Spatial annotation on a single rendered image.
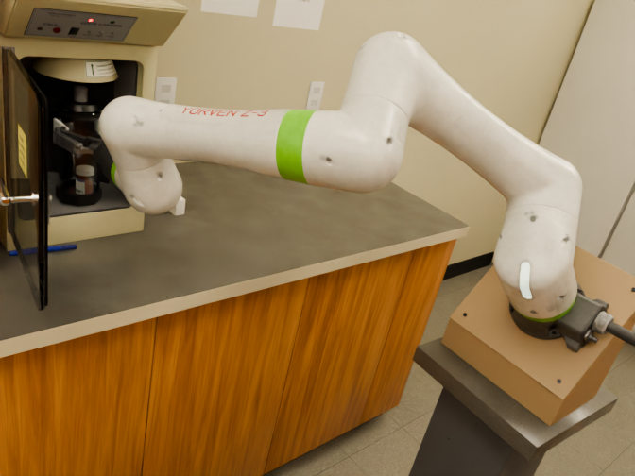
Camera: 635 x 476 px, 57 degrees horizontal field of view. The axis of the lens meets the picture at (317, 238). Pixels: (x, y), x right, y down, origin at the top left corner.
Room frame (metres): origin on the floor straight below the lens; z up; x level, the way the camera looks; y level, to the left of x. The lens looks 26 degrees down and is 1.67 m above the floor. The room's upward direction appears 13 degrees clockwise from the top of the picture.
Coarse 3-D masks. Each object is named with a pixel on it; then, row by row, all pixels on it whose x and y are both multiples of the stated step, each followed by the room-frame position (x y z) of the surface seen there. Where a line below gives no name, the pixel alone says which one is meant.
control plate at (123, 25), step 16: (32, 16) 1.05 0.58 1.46; (48, 16) 1.07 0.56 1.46; (64, 16) 1.09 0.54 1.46; (80, 16) 1.10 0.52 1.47; (96, 16) 1.12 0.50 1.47; (112, 16) 1.14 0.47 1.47; (128, 16) 1.16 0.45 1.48; (32, 32) 1.08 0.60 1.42; (48, 32) 1.10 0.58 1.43; (64, 32) 1.12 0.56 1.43; (80, 32) 1.14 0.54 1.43; (96, 32) 1.16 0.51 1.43; (128, 32) 1.20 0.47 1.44
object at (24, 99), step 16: (16, 64) 0.97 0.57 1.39; (16, 80) 0.98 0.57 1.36; (16, 96) 0.98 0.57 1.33; (32, 96) 0.86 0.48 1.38; (16, 112) 0.98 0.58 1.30; (32, 112) 0.87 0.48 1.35; (16, 128) 0.99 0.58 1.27; (32, 128) 0.87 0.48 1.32; (16, 144) 0.99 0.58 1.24; (32, 144) 0.87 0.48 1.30; (16, 160) 0.99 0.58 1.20; (32, 160) 0.87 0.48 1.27; (16, 176) 1.00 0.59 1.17; (32, 176) 0.87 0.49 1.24; (16, 192) 1.00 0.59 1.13; (16, 208) 1.00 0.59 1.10; (32, 208) 0.87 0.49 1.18; (16, 224) 1.01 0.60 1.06; (32, 224) 0.87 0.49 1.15; (16, 240) 1.01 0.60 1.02; (32, 240) 0.88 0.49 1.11; (32, 256) 0.88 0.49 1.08; (32, 272) 0.88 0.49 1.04; (32, 288) 0.88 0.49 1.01
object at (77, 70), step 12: (36, 60) 1.23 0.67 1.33; (48, 60) 1.21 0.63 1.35; (60, 60) 1.20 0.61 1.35; (72, 60) 1.21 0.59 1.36; (84, 60) 1.22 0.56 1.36; (96, 60) 1.24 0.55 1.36; (108, 60) 1.27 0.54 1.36; (48, 72) 1.19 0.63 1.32; (60, 72) 1.19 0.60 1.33; (72, 72) 1.20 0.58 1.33; (84, 72) 1.21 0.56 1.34; (96, 72) 1.23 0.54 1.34; (108, 72) 1.26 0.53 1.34
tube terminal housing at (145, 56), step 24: (0, 48) 1.08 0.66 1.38; (24, 48) 1.11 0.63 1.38; (48, 48) 1.14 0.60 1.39; (72, 48) 1.17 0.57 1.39; (96, 48) 1.21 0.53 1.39; (120, 48) 1.25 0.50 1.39; (144, 48) 1.29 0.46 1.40; (0, 72) 1.08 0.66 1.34; (144, 72) 1.29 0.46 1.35; (0, 96) 1.08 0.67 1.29; (144, 96) 1.29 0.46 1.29; (0, 120) 1.09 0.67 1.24; (0, 144) 1.09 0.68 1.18; (0, 168) 1.10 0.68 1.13; (0, 216) 1.11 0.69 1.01; (72, 216) 1.18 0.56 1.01; (96, 216) 1.22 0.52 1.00; (120, 216) 1.26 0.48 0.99; (144, 216) 1.31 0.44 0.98; (0, 240) 1.11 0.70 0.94; (48, 240) 1.14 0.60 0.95; (72, 240) 1.18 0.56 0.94
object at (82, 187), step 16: (80, 112) 1.21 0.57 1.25; (96, 112) 1.24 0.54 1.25; (80, 128) 1.22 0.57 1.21; (96, 128) 1.24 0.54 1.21; (64, 160) 1.21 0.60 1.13; (80, 160) 1.21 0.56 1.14; (64, 176) 1.21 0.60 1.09; (80, 176) 1.21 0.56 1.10; (96, 176) 1.25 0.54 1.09; (80, 192) 1.21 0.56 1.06
